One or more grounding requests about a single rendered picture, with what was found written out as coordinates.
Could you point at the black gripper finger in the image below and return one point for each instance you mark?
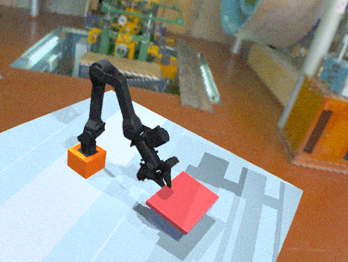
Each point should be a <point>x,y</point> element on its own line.
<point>158,179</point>
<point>166,175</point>

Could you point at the light blue box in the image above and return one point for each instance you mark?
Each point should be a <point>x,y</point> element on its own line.
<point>159,222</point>

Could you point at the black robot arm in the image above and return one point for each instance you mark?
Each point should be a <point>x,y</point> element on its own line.
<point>144,138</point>

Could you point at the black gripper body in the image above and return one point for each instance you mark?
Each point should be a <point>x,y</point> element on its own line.
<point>161,164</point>

